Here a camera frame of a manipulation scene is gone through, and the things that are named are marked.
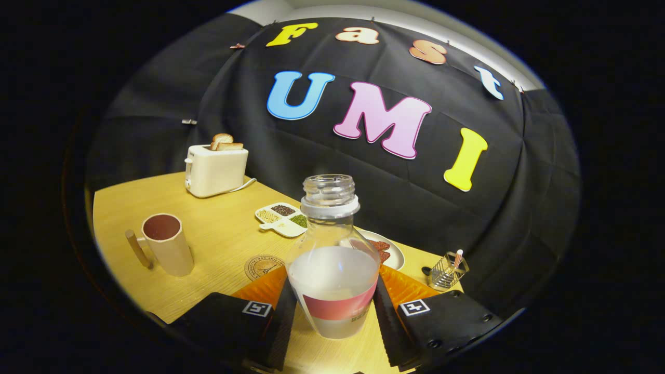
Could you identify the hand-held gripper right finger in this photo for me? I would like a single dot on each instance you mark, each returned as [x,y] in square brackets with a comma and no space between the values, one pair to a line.
[387,322]

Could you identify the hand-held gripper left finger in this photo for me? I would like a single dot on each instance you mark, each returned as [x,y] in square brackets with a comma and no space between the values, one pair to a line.
[283,332]

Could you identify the round wooden coaster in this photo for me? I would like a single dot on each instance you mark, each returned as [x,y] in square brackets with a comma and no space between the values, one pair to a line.
[260,267]

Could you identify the clear juice bottle red label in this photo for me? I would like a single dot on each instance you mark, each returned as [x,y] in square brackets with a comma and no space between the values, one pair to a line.
[332,270]

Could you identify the red meat patty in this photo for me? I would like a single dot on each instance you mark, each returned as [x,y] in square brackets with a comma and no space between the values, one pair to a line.
[384,256]
[379,245]

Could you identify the white round plate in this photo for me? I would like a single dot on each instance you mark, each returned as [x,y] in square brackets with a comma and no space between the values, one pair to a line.
[396,254]

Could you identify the white divided dish with grains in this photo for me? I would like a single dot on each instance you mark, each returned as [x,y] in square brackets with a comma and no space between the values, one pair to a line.
[283,226]

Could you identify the wooden table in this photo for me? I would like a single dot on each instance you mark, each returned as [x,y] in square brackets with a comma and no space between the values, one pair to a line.
[223,239]

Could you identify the cream toaster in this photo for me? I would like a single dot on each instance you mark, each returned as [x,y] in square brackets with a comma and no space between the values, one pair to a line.
[218,171]

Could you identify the toast slice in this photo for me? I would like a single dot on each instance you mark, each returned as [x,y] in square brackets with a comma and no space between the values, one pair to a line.
[222,138]
[231,147]

